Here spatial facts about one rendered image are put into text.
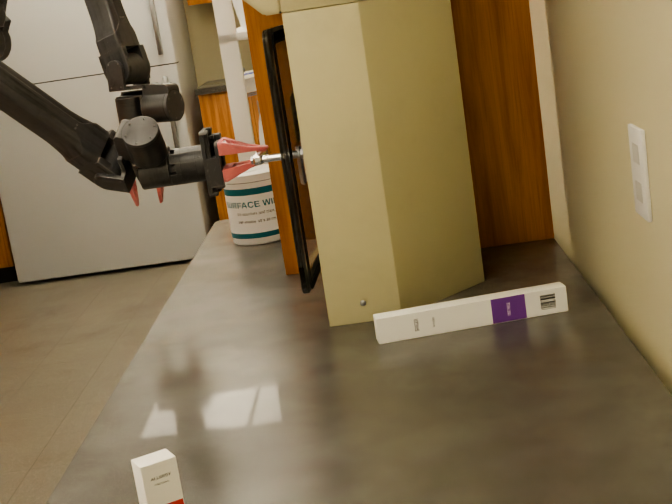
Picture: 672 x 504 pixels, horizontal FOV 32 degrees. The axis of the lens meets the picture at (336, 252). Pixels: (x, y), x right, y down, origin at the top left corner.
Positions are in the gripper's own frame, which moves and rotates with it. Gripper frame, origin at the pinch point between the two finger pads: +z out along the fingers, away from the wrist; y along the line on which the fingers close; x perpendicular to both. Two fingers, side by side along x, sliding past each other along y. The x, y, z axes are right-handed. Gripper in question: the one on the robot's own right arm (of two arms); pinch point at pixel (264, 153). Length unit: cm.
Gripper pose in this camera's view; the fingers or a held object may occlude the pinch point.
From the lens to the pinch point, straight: 184.1
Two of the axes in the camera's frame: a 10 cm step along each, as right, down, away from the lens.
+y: -1.5, -9.6, -2.2
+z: 9.9, -1.4, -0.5
